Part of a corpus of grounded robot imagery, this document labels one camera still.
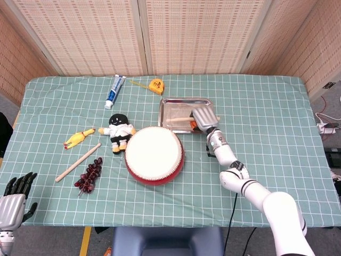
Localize right silver hand orange fingertips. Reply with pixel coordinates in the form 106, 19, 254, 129
188, 106, 221, 133

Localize left silver hand black fingers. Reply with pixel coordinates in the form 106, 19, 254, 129
0, 172, 39, 231

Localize wooden drumstick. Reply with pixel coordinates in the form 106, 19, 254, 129
55, 142, 102, 183
165, 115, 221, 124

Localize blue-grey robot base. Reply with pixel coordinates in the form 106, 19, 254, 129
111, 226, 226, 256

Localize stainless steel tray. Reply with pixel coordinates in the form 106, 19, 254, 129
158, 98, 215, 134

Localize red drum white skin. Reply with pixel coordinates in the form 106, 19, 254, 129
124, 126, 185, 187

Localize yellow tape measure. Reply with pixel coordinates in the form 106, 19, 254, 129
129, 78, 164, 96

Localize green checked tablecloth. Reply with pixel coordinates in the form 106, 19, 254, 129
0, 74, 341, 229

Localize dark red grape bunch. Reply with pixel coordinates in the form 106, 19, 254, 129
74, 157, 103, 197

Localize black-headed plush doll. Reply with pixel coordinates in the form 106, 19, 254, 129
98, 113, 138, 155

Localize blue white toothpaste tube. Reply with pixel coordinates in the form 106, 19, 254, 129
104, 74, 126, 110

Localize yellow rubber chicken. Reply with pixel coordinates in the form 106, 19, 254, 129
63, 127, 96, 150

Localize white power strip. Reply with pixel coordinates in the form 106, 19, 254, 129
316, 121, 337, 135

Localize black box device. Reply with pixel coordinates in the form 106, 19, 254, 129
324, 148, 341, 167

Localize woven folding screen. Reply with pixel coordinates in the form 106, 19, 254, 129
0, 0, 341, 107

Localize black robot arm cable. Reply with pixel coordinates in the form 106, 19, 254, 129
225, 191, 239, 256

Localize white cable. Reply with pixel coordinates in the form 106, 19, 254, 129
315, 113, 341, 124

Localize red cable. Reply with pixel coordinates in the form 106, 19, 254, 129
319, 95, 341, 142

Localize black floor cable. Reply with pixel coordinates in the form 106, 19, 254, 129
245, 227, 258, 256

